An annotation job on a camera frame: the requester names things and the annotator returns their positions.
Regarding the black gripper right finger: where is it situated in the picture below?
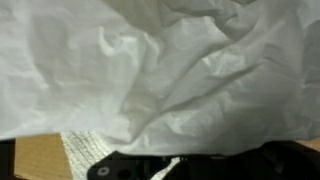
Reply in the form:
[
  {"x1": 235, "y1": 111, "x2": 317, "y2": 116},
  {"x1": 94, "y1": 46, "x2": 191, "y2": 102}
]
[{"x1": 166, "y1": 141, "x2": 320, "y2": 180}]

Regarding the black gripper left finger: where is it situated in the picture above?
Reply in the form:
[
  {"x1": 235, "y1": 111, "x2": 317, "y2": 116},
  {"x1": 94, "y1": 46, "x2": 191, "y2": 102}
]
[{"x1": 86, "y1": 151, "x2": 173, "y2": 180}]

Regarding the white plastic bag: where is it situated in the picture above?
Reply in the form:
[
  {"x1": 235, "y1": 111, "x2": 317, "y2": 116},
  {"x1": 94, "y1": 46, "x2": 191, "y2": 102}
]
[{"x1": 0, "y1": 0, "x2": 320, "y2": 155}]

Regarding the large cardboard box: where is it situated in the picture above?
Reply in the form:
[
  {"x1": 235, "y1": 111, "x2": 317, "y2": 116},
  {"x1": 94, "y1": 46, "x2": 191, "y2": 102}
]
[{"x1": 14, "y1": 134, "x2": 320, "y2": 180}]

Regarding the white cloth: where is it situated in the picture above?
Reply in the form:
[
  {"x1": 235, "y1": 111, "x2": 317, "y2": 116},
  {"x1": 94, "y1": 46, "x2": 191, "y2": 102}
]
[{"x1": 61, "y1": 132, "x2": 179, "y2": 180}]

